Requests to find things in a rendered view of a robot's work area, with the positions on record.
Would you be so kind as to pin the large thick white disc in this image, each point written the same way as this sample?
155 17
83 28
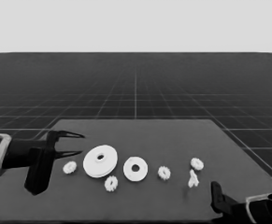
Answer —
93 166

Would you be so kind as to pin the small white T-shaped piece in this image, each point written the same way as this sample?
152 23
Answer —
192 182

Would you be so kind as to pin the small white toothed gear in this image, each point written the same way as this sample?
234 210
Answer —
114 184
200 164
167 173
73 167

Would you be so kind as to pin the white round carrier with pins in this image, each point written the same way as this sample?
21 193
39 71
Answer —
128 170

